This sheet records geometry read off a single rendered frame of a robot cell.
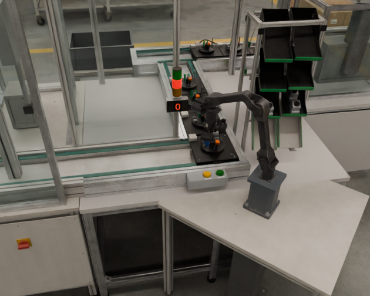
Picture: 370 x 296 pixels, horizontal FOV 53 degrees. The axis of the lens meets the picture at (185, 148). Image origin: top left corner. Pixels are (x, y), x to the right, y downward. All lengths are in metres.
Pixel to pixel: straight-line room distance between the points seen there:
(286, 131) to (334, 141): 1.03
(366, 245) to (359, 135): 0.85
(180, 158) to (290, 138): 0.63
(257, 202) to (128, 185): 0.67
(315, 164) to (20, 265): 1.78
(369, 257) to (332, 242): 1.22
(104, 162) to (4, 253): 0.71
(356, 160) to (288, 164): 1.26
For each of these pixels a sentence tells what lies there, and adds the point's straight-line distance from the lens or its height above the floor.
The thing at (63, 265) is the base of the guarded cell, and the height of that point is 0.40.
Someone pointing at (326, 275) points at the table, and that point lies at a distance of 1.79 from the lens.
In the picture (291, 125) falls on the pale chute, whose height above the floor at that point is 1.08.
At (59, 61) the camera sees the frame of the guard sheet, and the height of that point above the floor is 1.48.
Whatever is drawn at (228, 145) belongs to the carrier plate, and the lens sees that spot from 2.14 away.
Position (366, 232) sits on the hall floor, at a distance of 3.28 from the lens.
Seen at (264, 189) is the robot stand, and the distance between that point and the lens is 1.80.
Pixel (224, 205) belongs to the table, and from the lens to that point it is 1.94.
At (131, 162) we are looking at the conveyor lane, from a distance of 2.09.
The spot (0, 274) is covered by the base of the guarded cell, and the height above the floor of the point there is 0.40.
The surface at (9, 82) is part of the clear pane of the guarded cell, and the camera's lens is 1.62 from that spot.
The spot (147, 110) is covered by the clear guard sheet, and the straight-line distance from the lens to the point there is 2.07.
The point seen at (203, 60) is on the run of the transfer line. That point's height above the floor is 0.96.
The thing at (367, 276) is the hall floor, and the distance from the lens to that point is 3.00.
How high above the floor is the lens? 2.25
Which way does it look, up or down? 38 degrees down
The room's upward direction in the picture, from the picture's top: 2 degrees clockwise
